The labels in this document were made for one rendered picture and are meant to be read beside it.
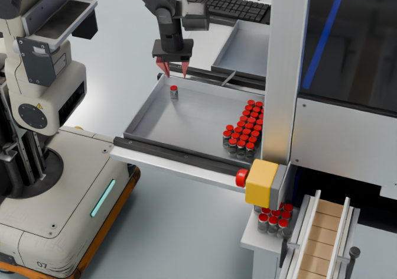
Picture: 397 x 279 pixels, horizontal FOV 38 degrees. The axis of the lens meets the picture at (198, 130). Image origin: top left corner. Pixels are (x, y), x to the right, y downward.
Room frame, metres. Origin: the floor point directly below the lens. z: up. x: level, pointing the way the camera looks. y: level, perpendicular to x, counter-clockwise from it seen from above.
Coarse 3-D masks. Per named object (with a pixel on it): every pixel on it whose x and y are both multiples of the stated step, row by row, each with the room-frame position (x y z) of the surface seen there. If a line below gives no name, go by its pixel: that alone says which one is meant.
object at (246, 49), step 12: (240, 24) 1.58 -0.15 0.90; (252, 24) 1.57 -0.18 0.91; (264, 24) 1.56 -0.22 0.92; (228, 36) 1.50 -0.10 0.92; (240, 36) 1.54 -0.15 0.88; (252, 36) 1.54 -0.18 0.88; (264, 36) 1.54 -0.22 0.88; (228, 48) 1.48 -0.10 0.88; (240, 48) 1.48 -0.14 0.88; (252, 48) 1.47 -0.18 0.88; (264, 48) 1.47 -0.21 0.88; (216, 60) 1.38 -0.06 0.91; (228, 60) 1.42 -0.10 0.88; (240, 60) 1.41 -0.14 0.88; (252, 60) 1.41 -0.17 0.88; (264, 60) 1.41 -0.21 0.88; (228, 72) 1.33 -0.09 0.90; (240, 72) 1.32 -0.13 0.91; (252, 72) 1.35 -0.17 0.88; (264, 72) 1.35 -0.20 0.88
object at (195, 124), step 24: (168, 96) 1.26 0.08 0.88; (192, 96) 1.25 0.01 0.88; (216, 96) 1.25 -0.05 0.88; (240, 96) 1.23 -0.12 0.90; (264, 96) 1.20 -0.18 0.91; (144, 120) 1.16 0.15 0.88; (168, 120) 1.16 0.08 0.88; (192, 120) 1.15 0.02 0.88; (216, 120) 1.15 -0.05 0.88; (168, 144) 1.03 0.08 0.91; (192, 144) 1.06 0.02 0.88; (216, 144) 1.06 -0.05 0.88
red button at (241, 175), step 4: (240, 172) 0.83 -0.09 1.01; (244, 172) 0.83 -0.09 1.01; (248, 172) 0.85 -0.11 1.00; (236, 176) 0.83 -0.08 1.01; (240, 176) 0.83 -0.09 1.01; (244, 176) 0.82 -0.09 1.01; (236, 180) 0.82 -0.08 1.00; (240, 180) 0.82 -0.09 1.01; (244, 180) 0.82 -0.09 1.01; (236, 184) 0.82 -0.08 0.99; (240, 184) 0.82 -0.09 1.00; (244, 184) 0.82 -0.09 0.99
